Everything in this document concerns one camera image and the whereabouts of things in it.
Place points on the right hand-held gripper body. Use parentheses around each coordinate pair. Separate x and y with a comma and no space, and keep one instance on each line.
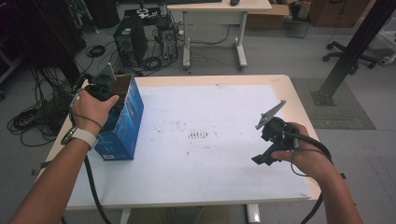
(275,132)

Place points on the white desk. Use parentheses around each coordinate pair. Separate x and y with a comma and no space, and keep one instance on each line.
(218,6)

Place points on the blue cardboard box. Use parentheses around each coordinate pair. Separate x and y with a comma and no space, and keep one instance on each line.
(124,137)

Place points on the white band wristwatch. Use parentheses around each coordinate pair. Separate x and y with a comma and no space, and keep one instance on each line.
(84,135)

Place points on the black office chair base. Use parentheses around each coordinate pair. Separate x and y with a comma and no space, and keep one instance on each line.
(342,54)

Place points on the small open computer case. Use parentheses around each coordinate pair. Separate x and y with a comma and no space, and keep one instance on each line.
(168,42)

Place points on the black tape strip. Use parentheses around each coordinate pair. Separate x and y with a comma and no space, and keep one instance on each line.
(40,167)

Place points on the person's right hand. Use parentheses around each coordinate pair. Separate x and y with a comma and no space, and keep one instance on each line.
(306,158)

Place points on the black metal stand post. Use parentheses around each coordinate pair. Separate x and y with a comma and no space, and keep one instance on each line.
(351,49)

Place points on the black keyboard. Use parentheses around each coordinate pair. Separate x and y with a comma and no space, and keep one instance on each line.
(193,1)

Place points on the dark floor mat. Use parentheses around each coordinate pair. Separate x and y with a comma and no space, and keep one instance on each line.
(342,115)

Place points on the black computer tower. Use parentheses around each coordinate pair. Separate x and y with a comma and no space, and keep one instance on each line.
(129,40)

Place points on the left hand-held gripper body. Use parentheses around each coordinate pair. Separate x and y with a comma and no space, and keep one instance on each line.
(96,90)

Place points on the black computer mouse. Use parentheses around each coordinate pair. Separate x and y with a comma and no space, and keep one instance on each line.
(235,2)

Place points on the person's left hand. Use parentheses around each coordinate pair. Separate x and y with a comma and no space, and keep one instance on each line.
(91,110)

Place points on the white table mat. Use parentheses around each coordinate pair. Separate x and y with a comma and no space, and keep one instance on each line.
(218,161)

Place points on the white table leg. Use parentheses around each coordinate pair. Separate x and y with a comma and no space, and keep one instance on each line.
(253,213)
(125,216)

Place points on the brown wooden cabinet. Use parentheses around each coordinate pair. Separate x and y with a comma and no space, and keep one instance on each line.
(339,12)

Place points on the open cardboard box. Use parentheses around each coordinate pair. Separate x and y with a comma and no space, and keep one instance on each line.
(267,18)

